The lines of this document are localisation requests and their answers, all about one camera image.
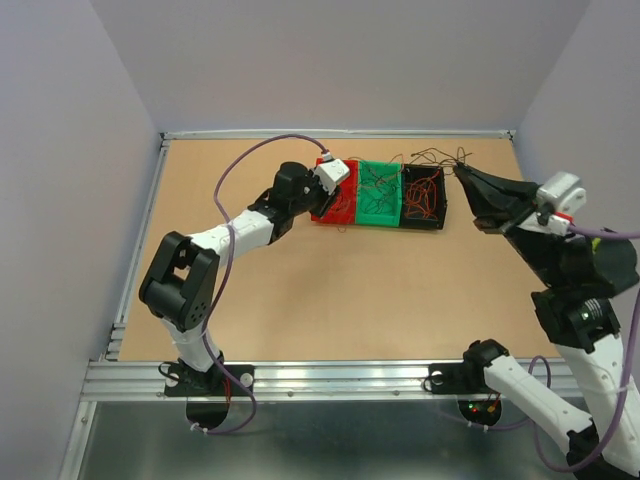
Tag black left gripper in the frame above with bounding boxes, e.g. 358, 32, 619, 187
289, 166, 340, 220

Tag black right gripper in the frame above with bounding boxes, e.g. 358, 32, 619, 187
454, 156, 567, 284

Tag dark grey cable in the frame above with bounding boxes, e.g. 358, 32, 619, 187
357, 162, 404, 216

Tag orange black grey cables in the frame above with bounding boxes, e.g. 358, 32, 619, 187
332, 145, 474, 234

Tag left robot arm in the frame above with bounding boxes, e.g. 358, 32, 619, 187
139, 159, 350, 394

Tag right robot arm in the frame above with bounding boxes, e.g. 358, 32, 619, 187
454, 163, 639, 479

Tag red plastic bin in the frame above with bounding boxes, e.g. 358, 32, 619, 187
311, 159, 359, 225

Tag green plastic bin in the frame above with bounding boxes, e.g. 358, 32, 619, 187
355, 160, 402, 228

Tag black plastic bin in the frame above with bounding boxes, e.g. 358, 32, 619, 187
399, 165, 447, 231

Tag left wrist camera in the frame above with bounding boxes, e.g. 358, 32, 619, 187
313, 152, 350, 194

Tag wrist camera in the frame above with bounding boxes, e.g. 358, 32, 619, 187
313, 152, 350, 194
517, 172, 587, 236

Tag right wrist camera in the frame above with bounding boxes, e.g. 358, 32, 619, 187
517, 172, 587, 236

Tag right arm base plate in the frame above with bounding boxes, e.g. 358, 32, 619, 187
422, 361, 492, 395

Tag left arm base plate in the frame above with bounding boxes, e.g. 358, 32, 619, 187
158, 361, 253, 398

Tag aluminium front rail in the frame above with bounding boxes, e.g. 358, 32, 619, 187
79, 355, 616, 401

